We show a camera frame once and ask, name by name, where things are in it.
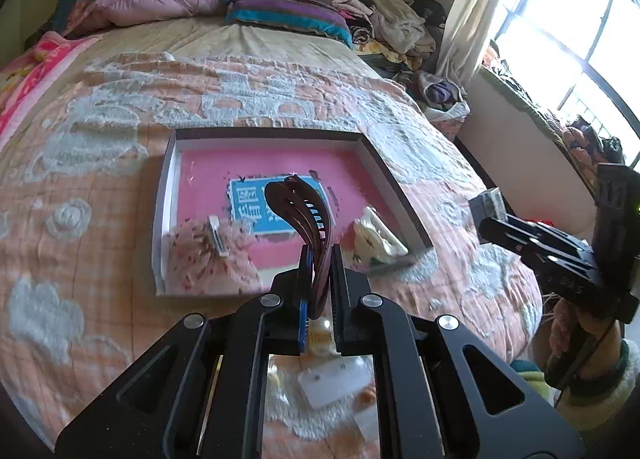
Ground person's right forearm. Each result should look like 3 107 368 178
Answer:
510 339 640 440

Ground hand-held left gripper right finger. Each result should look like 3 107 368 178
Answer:
330 244 586 459

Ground striped purple pillow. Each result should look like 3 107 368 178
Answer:
225 0 354 48

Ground white curtain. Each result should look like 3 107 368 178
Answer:
434 0 523 92

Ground cream hair accessory packet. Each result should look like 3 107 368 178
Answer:
345 205 410 272

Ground small yellow packet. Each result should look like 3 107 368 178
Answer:
307 319 336 355

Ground small grey packet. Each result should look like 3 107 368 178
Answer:
469 187 508 227

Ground clothes on windowsill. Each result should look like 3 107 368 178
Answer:
479 41 627 190

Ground white card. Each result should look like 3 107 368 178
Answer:
297 363 372 410

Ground pink fluffy scrunchie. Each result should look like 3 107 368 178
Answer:
162 216 263 292

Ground pink printed blanket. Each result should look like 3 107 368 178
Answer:
0 30 103 150

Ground orange floral bedspread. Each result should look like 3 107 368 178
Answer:
0 21 543 452

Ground brown hair claw clip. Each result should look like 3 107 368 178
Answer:
264 175 333 320

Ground window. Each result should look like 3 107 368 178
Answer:
492 0 640 167

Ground shallow box with pink lining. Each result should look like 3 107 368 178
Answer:
151 128 434 296

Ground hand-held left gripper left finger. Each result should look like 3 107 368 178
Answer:
55 245 313 459

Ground printed bag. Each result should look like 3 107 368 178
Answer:
414 70 472 126

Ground person's right hand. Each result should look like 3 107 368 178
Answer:
547 299 622 381

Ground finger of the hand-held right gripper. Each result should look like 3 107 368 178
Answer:
520 249 596 285
479 216 596 265

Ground pile of clothes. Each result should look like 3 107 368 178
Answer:
314 0 451 82

